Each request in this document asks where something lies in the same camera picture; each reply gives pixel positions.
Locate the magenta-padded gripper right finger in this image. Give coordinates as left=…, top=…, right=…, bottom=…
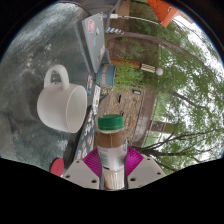
left=123, top=146, right=167, bottom=191

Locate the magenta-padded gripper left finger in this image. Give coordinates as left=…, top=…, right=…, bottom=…
left=61, top=147, right=104, bottom=191

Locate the green-capped brown drink bottle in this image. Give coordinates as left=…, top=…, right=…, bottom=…
left=94, top=114, right=129, bottom=191

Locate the dark-trunked leafy tree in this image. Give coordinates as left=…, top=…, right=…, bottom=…
left=131, top=126, right=224, bottom=169

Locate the flat round red coaster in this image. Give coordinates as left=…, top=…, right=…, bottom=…
left=49, top=157, right=65, bottom=178

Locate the black laptop with stickers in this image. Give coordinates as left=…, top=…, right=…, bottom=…
left=62, top=104, right=99, bottom=169

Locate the white ceramic mug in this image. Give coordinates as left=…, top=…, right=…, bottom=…
left=36, top=64, right=88, bottom=134

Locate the white printed paper sheet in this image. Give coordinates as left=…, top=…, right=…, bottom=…
left=91, top=84, right=102, bottom=116

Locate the colourful printed card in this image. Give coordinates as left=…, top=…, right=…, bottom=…
left=86, top=74, right=94, bottom=98

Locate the leaning thin-trunked tree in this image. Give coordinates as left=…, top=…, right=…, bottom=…
left=106, top=31, right=224, bottom=98

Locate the orange patio umbrella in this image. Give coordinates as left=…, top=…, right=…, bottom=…
left=109, top=0, right=184, bottom=28

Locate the grey metal mesh chair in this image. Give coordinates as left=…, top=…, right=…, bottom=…
left=66, top=0, right=123, bottom=17

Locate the globe-topped wooden lamp post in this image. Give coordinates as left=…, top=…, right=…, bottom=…
left=110, top=58, right=164, bottom=77

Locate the blue yellow striped post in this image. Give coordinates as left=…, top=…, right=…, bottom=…
left=105, top=27, right=125, bottom=36

